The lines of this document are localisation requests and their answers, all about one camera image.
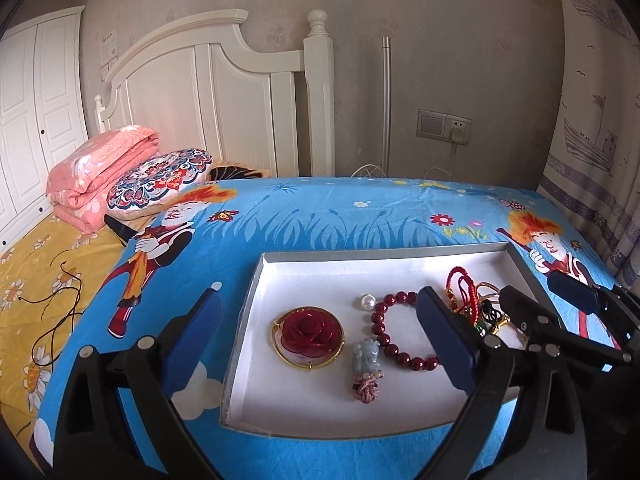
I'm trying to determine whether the folded pink quilt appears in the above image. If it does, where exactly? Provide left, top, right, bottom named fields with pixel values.
left=46, top=126, right=161, bottom=235

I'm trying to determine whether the grey wall switch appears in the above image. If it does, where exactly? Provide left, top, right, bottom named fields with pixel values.
left=417, top=108, right=446, bottom=139

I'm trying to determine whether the gold knot brooch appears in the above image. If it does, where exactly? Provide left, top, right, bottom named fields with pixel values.
left=475, top=282, right=502, bottom=306

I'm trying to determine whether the white charger cable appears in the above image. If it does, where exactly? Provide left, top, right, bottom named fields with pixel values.
left=350, top=142, right=462, bottom=181

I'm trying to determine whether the jade pendant with pink knot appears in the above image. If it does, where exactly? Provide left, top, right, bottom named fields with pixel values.
left=350, top=340, right=384, bottom=403

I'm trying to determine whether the white jewelry tray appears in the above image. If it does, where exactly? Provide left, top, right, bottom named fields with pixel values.
left=220, top=241, right=556, bottom=436

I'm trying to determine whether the thin black cable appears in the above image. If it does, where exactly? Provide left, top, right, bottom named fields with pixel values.
left=22, top=260, right=84, bottom=367

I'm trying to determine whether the white wooden headboard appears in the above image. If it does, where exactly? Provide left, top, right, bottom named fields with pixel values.
left=94, top=8, right=336, bottom=179

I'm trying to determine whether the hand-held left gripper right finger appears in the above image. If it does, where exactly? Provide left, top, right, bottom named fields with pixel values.
left=416, top=286, right=589, bottom=480

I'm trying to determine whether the printed curtain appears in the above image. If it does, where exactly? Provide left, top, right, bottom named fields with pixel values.
left=537, top=0, right=640, bottom=281

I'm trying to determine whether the white wardrobe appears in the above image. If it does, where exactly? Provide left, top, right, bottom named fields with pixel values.
left=0, top=5, right=91, bottom=251

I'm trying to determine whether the dark red bead bracelet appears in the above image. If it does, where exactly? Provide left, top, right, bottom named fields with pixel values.
left=371, top=290, right=442, bottom=372

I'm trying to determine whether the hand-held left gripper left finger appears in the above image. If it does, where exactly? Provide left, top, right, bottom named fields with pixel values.
left=52, top=289, right=224, bottom=480

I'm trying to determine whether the green pendant with black cord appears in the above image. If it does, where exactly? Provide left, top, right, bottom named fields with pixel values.
left=475, top=300, right=506, bottom=336

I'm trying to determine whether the red rose gold brooch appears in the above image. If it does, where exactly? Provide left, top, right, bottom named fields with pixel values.
left=271, top=306, right=347, bottom=372

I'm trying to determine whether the blue cartoon printed blanket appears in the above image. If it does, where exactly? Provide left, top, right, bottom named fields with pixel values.
left=30, top=175, right=621, bottom=480

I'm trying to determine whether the yellow floral bedsheet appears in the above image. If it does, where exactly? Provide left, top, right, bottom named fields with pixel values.
left=0, top=210, right=132, bottom=441

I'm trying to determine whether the patterned round pillow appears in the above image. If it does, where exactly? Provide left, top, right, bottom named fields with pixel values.
left=106, top=147, right=213, bottom=218

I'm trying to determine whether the dark striped cloth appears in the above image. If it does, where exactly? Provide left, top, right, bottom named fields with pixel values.
left=207, top=160, right=271, bottom=181

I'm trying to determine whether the white wall socket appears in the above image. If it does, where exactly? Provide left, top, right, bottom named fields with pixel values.
left=444, top=114, right=473, bottom=145

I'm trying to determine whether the red cord bracelet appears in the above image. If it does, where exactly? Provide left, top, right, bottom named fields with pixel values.
left=446, top=266, right=480, bottom=313

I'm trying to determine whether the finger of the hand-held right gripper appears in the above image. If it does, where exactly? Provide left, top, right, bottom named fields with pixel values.
left=546, top=271, right=640, bottom=348
left=499, top=284, right=632, bottom=372

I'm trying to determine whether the silver metal pole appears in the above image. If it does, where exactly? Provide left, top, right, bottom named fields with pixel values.
left=381, top=36, right=394, bottom=177

